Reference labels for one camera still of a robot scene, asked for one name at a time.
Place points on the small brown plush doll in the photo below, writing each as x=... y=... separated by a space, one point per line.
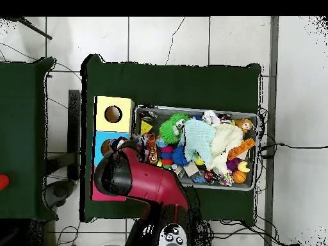
x=246 y=124

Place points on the small orange basketball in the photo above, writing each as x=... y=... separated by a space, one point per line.
x=239 y=177

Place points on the cream muslin cloth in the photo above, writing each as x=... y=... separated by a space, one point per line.
x=225 y=143

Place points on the large green spiky ball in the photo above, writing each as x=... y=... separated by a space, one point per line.
x=170 y=132

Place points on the orange plastic toy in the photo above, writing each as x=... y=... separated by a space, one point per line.
x=241 y=149

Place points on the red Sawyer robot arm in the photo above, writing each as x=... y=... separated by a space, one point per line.
x=143 y=179

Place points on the green cloth side table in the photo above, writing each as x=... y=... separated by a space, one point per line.
x=25 y=154

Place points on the mint green muslin cloth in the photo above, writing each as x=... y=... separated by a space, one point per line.
x=200 y=138

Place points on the small red round object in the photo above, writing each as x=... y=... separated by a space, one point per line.
x=3 y=182

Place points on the shallow clear mesh bin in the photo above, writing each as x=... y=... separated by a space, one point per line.
x=254 y=154

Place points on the orange toy block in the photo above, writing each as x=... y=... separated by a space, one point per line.
x=152 y=151

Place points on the blue spiky rubber ball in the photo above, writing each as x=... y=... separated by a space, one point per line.
x=179 y=156

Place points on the yellow cheese wedge toy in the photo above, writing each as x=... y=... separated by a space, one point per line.
x=146 y=126

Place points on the wooden box with three holes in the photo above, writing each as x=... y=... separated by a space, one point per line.
x=123 y=115

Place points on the small green spiky ball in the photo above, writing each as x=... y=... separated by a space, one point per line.
x=180 y=118

